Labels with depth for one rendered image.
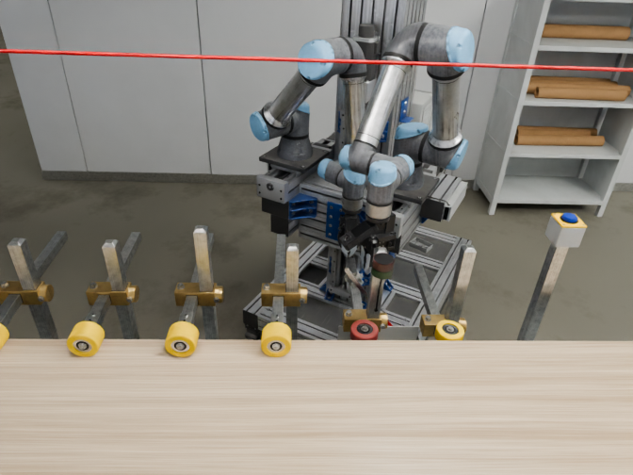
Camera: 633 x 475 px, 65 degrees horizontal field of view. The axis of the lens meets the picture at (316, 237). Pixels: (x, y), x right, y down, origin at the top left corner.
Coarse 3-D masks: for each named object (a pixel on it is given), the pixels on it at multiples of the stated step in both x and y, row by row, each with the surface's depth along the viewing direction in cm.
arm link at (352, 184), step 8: (344, 176) 171; (352, 176) 168; (360, 176) 169; (344, 184) 172; (352, 184) 170; (360, 184) 170; (344, 192) 173; (352, 192) 171; (360, 192) 172; (352, 200) 173
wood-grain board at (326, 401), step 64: (0, 384) 123; (64, 384) 123; (128, 384) 124; (192, 384) 125; (256, 384) 125; (320, 384) 126; (384, 384) 127; (448, 384) 128; (512, 384) 129; (576, 384) 129; (0, 448) 108; (64, 448) 109; (128, 448) 109; (192, 448) 110; (256, 448) 110; (320, 448) 111; (384, 448) 112; (448, 448) 112; (512, 448) 113; (576, 448) 113
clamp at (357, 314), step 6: (354, 312) 154; (360, 312) 154; (348, 318) 152; (354, 318) 152; (360, 318) 152; (366, 318) 152; (384, 318) 153; (348, 324) 152; (378, 324) 153; (384, 324) 153; (348, 330) 154
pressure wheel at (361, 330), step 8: (360, 320) 146; (368, 320) 146; (352, 328) 143; (360, 328) 144; (368, 328) 144; (376, 328) 143; (352, 336) 142; (360, 336) 140; (368, 336) 140; (376, 336) 142
